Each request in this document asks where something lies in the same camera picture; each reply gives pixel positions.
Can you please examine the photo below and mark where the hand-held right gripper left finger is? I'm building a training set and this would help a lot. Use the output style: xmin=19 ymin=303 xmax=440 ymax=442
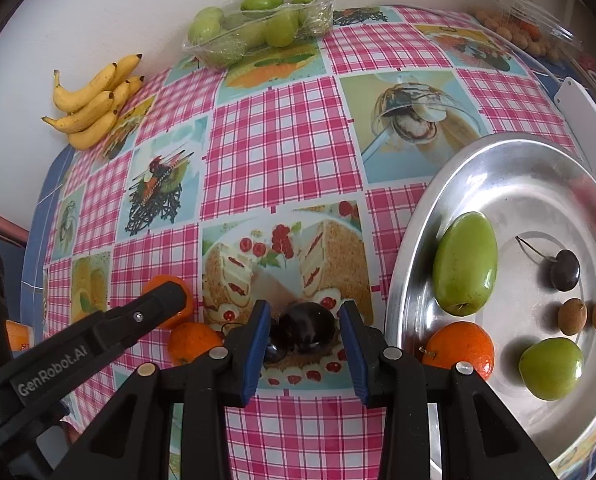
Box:
xmin=65 ymin=300 xmax=273 ymax=480

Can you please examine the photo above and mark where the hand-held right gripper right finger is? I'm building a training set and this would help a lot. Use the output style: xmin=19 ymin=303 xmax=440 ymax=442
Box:
xmin=339 ymin=299 xmax=551 ymax=480

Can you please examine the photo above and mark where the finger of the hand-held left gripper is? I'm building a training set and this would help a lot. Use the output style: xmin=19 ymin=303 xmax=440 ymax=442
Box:
xmin=90 ymin=281 xmax=189 ymax=357

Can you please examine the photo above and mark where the dark plum pair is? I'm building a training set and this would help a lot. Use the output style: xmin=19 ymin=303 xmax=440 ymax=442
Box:
xmin=264 ymin=322 xmax=291 ymax=363

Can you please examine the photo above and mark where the dark cherry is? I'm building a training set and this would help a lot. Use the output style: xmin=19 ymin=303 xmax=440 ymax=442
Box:
xmin=280 ymin=302 xmax=337 ymax=354
xmin=515 ymin=235 xmax=581 ymax=293

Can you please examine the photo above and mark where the orange tangerine with stem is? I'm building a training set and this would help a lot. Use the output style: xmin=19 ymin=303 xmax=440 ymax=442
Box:
xmin=422 ymin=321 xmax=495 ymax=382

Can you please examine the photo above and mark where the large green jujube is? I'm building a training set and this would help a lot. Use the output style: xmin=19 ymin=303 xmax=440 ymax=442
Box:
xmin=432 ymin=211 xmax=499 ymax=317

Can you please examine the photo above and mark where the small green jujube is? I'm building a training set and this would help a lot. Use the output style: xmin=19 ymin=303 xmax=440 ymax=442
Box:
xmin=518 ymin=337 xmax=585 ymax=402

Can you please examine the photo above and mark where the round metal plate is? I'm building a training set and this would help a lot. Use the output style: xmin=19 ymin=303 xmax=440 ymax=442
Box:
xmin=384 ymin=131 xmax=596 ymax=471

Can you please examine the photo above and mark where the pile of small green fruits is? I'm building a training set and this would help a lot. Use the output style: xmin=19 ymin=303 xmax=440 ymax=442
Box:
xmin=187 ymin=0 xmax=319 ymax=58

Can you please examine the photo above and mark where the bunch of yellow bananas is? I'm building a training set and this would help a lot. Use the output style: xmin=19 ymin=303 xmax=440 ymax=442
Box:
xmin=40 ymin=53 xmax=146 ymax=151

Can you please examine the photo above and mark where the pink checked printed tablecloth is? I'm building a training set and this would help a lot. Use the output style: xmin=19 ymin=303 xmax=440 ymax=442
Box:
xmin=40 ymin=5 xmax=596 ymax=480

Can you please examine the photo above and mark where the white plastic box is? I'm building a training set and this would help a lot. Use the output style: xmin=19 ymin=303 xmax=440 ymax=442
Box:
xmin=552 ymin=76 xmax=596 ymax=187

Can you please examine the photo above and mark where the clear plastic fruit tray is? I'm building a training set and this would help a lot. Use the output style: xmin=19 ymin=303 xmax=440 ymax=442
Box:
xmin=182 ymin=0 xmax=335 ymax=68

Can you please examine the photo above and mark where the pile of brown longans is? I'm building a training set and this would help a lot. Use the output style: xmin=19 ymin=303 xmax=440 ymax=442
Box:
xmin=472 ymin=7 xmax=551 ymax=58

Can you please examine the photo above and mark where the red net bag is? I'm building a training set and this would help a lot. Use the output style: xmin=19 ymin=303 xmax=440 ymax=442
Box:
xmin=575 ymin=52 xmax=596 ymax=93

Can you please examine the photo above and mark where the clear plastic clamshell container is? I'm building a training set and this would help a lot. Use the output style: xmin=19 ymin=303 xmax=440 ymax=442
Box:
xmin=470 ymin=0 xmax=586 ymax=63

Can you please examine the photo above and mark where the pink wooden rail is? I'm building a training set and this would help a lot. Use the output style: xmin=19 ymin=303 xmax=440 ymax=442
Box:
xmin=0 ymin=207 xmax=30 ymax=248

